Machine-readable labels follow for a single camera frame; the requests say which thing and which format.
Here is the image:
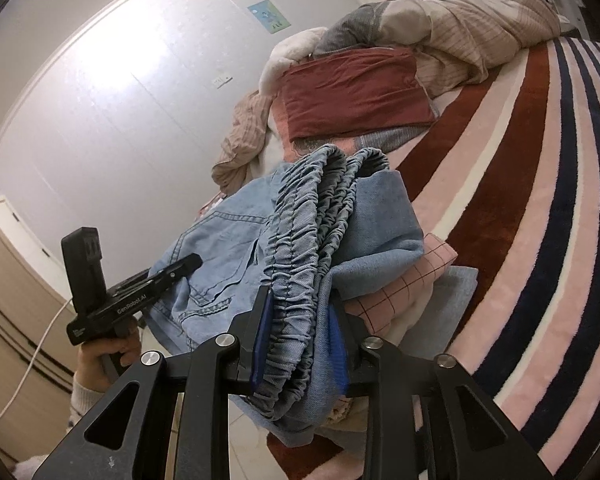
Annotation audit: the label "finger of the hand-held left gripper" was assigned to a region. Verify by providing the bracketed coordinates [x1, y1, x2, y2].
[105, 253, 204, 306]

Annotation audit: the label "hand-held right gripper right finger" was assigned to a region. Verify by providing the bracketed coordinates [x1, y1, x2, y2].
[327, 302, 556, 480]

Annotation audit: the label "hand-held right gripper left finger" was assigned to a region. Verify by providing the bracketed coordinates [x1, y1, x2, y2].
[30, 285, 276, 480]

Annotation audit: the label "light blue denim pants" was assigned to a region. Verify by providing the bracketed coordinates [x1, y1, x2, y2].
[147, 144, 426, 448]

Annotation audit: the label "person's left forearm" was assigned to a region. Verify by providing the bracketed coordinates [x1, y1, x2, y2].
[67, 372, 112, 428]

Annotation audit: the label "person's left hand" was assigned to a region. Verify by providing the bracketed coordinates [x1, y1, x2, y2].
[77, 332, 144, 391]

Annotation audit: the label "beige wardrobe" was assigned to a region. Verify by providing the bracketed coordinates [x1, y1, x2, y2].
[0, 195, 81, 433]

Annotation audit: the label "pink checked garment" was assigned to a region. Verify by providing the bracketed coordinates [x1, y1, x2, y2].
[350, 232, 458, 336]

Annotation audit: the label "pale blue folded cloth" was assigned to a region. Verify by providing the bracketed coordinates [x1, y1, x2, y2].
[380, 266, 480, 343]

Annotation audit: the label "striped plush blanket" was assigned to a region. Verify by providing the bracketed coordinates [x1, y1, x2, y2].
[265, 35, 600, 480]

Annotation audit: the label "red-brown folded cloth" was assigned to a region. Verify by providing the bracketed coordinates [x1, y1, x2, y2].
[279, 47, 438, 143]

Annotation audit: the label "grey garment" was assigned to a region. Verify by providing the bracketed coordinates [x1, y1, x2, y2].
[312, 0, 476, 61]

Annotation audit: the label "beige striped duvet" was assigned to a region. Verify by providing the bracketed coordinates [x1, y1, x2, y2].
[211, 0, 563, 196]

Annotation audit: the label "white cable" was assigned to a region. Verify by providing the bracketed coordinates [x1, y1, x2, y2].
[0, 297, 76, 433]

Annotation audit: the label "pale blue wall poster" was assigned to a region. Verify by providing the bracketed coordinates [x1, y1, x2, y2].
[246, 0, 291, 33]

